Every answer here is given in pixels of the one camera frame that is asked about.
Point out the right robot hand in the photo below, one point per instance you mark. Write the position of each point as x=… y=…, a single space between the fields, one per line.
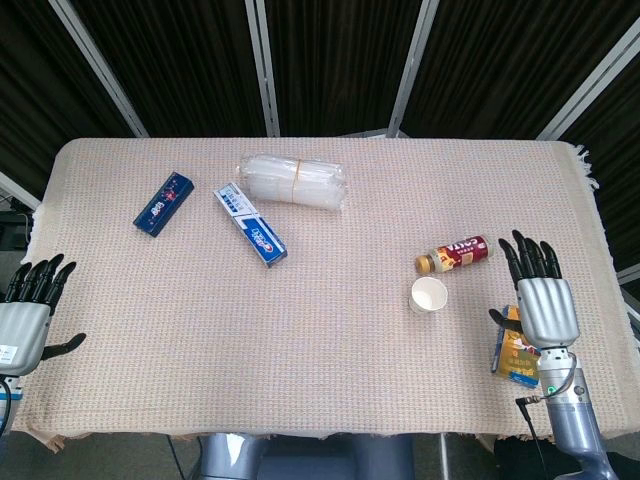
x=545 y=310

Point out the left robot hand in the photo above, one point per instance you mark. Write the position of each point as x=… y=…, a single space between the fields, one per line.
x=20 y=325

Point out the white paper cup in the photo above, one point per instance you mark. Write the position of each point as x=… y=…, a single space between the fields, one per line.
x=427 y=295

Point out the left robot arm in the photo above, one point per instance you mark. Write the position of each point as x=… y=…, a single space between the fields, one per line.
x=6 y=400

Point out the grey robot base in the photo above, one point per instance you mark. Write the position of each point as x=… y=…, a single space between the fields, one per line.
x=300 y=457

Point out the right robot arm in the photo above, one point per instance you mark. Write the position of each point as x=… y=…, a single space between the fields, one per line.
x=570 y=405

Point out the clear plastic cup pack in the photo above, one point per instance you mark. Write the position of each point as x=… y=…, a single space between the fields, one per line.
x=292 y=182

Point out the yellow snack box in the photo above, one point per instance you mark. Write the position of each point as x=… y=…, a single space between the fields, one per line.
x=512 y=357

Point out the Costa coffee bottle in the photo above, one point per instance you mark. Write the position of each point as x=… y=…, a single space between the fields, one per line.
x=456 y=254

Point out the dark blue toothpaste box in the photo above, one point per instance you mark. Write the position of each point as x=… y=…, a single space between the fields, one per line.
x=164 y=204

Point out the white blue toothpaste box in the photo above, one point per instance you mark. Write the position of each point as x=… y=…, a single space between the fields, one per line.
x=250 y=225

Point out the beige woven tablecloth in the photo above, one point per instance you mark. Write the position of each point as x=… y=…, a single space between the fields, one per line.
x=280 y=320

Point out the black curtain backdrop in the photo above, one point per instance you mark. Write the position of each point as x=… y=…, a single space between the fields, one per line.
x=340 y=60

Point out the grey metal frame post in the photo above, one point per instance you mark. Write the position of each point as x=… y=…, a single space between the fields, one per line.
x=407 y=67
x=262 y=67
x=17 y=190
x=100 y=67
x=590 y=80

